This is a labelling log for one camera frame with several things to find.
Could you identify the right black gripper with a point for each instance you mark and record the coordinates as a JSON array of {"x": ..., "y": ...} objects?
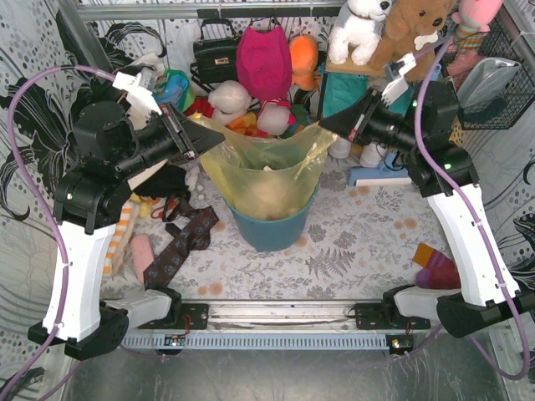
[{"x": 361, "y": 122}]

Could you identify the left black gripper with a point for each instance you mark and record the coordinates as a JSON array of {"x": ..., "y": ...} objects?
[{"x": 176, "y": 131}]

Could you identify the yellow plastic trash bag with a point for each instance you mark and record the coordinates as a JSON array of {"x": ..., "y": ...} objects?
[{"x": 266, "y": 179}]

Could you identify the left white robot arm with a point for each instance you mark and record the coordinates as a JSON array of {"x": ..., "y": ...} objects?
[{"x": 87, "y": 205}]

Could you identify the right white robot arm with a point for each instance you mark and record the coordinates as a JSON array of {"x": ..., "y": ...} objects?
[{"x": 448, "y": 181}]

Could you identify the blue plastic trash bin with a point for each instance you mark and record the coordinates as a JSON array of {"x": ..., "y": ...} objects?
[{"x": 273, "y": 235}]

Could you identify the left white sneaker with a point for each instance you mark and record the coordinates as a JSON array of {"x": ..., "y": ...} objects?
[{"x": 340, "y": 148}]

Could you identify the white sneaker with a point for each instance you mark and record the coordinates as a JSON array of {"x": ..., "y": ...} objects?
[
  {"x": 372, "y": 155},
  {"x": 340, "y": 148}
]

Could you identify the teal folded cloth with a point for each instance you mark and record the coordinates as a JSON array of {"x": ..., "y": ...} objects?
[{"x": 342, "y": 91}]

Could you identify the red cloth garment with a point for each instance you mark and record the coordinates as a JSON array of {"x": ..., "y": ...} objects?
[{"x": 202, "y": 106}]

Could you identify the right white sneaker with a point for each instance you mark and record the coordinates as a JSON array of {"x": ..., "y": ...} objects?
[{"x": 372, "y": 155}]

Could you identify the white plush bear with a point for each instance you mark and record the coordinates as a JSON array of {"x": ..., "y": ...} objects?
[{"x": 230, "y": 101}]

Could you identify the colorful scarf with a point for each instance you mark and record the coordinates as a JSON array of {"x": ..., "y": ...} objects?
[{"x": 173, "y": 86}]

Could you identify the wooden shelf board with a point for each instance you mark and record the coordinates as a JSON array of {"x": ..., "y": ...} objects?
[{"x": 350, "y": 68}]

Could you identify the pink white plush doll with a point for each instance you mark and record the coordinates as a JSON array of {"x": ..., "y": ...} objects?
[{"x": 275, "y": 117}]

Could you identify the black leather handbag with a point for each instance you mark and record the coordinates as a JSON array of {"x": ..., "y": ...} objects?
[{"x": 215, "y": 59}]

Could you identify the orange plush toy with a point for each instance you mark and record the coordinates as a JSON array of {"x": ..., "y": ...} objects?
[{"x": 304, "y": 58}]

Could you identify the white plush dog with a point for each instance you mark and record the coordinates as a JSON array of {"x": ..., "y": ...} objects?
[{"x": 356, "y": 31}]

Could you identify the dark patterned necktie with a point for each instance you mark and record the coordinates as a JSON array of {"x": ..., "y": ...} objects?
[{"x": 190, "y": 229}]

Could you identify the brown plush dog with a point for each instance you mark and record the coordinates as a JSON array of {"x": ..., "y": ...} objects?
[{"x": 409, "y": 22}]

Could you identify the pink sock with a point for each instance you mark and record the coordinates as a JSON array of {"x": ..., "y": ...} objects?
[{"x": 142, "y": 255}]

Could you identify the silver pouch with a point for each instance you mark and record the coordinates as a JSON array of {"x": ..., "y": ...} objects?
[{"x": 486, "y": 81}]

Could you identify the orange checkered towel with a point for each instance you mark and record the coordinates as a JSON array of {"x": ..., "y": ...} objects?
[{"x": 120, "y": 230}]

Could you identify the pink plush toy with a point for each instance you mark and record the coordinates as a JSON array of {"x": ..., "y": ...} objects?
[{"x": 472, "y": 20}]

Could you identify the purple orange sock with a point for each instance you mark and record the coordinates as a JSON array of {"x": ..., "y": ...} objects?
[{"x": 437, "y": 271}]

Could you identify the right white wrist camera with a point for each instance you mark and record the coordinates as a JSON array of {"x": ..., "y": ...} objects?
[{"x": 395, "y": 73}]

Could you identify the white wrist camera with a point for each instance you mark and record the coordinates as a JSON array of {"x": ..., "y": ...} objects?
[
  {"x": 139, "y": 91},
  {"x": 395, "y": 73}
]

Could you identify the blue handled broom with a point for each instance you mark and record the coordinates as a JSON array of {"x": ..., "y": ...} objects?
[{"x": 386, "y": 173}]

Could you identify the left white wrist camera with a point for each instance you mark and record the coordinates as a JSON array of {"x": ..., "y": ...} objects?
[{"x": 139, "y": 91}]

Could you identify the black wire basket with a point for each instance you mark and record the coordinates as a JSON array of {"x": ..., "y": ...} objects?
[{"x": 505, "y": 110}]

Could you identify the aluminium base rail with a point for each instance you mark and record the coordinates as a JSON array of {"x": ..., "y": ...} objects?
[{"x": 281, "y": 325}]

